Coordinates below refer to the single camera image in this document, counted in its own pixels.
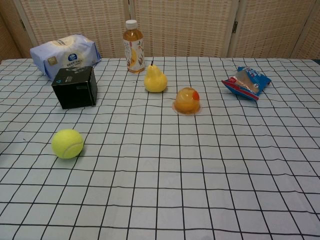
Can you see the grid pattern tablecloth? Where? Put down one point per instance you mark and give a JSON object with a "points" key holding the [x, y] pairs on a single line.
{"points": [[160, 162]]}

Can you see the black cardboard box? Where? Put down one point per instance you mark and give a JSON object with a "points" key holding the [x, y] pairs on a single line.
{"points": [[75, 88]]}

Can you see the blue wet wipes pack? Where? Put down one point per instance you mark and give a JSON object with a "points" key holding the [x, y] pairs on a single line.
{"points": [[65, 53]]}

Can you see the blue red snack packet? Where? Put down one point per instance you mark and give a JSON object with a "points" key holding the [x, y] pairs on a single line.
{"points": [[247, 83]]}

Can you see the orange fruit jelly cup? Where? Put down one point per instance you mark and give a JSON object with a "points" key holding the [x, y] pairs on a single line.
{"points": [[187, 101]]}

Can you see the yellow pear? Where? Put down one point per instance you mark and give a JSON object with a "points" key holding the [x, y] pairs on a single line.
{"points": [[155, 79]]}

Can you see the amber tea drink bottle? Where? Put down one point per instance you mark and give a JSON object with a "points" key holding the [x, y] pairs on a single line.
{"points": [[134, 50]]}

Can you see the woven folding screen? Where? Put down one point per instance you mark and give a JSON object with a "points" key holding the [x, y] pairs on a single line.
{"points": [[175, 25]]}

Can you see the yellow tennis ball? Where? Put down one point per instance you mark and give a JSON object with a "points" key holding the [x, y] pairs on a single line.
{"points": [[67, 143]]}

